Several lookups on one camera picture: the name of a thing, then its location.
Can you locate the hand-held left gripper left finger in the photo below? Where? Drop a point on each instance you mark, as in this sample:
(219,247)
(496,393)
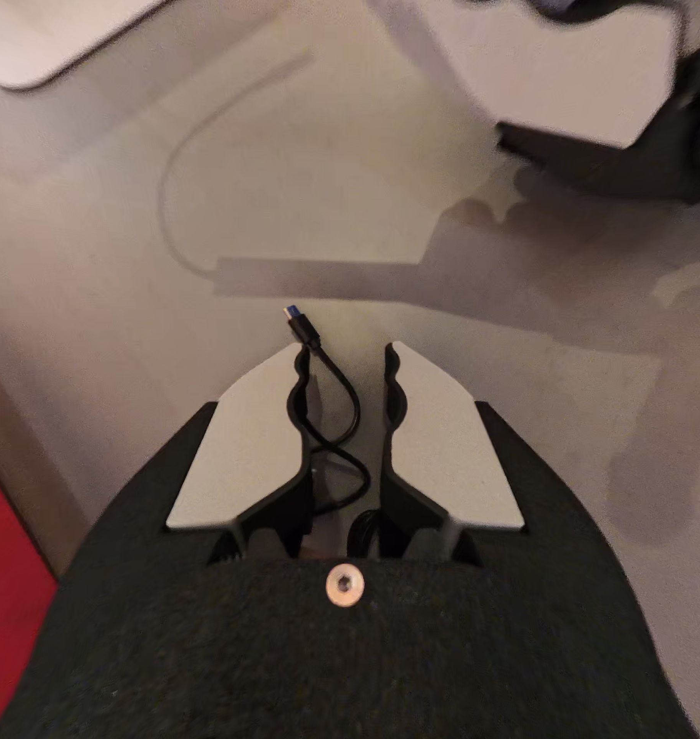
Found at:
(240,456)

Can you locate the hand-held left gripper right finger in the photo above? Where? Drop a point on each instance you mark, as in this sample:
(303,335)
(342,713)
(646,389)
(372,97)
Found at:
(448,456)

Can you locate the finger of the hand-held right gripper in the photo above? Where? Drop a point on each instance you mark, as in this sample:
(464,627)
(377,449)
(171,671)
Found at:
(558,75)

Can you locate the white tablet stand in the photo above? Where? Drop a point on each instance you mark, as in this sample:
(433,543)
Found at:
(49,40)

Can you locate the red plastic bin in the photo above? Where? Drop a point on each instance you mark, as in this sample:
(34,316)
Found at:
(3,577)

